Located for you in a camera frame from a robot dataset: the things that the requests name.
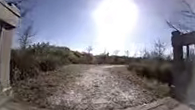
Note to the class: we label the dark wooden railing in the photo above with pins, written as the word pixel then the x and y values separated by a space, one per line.
pixel 185 64

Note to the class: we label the dry brown shrubs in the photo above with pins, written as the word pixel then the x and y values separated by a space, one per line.
pixel 151 68
pixel 38 59

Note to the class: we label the grey dirt path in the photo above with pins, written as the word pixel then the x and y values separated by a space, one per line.
pixel 86 87

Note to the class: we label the row of bare trees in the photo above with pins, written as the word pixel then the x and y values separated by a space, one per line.
pixel 146 51

